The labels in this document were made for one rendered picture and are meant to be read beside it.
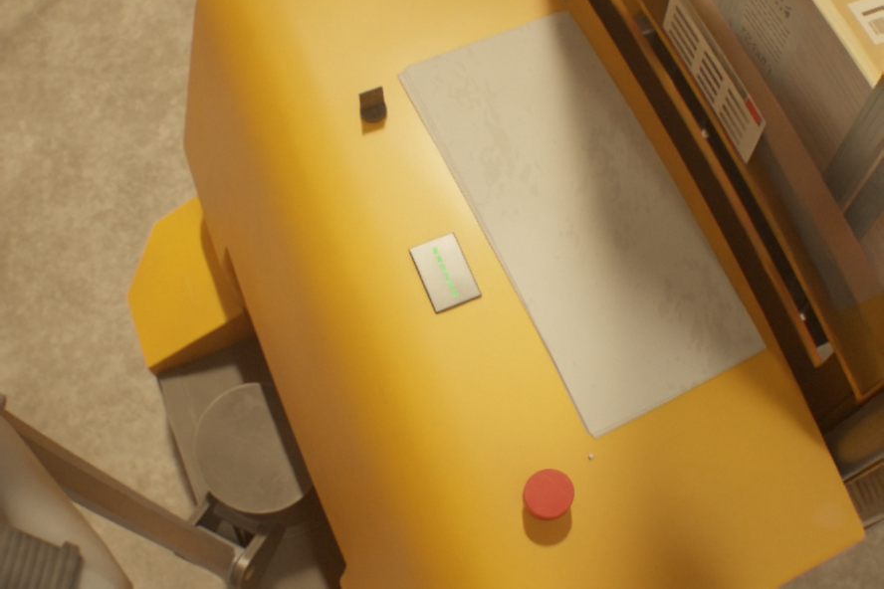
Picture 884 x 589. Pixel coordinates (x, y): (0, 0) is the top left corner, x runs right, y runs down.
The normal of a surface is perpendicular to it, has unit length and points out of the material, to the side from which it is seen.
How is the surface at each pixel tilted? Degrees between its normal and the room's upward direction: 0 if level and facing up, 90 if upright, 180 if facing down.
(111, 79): 0
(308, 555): 0
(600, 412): 0
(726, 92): 90
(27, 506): 51
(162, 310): 22
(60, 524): 69
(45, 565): 36
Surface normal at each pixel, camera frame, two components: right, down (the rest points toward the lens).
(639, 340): -0.02, -0.39
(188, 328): -0.36, -0.23
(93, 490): 0.91, 0.39
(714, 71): -0.93, 0.36
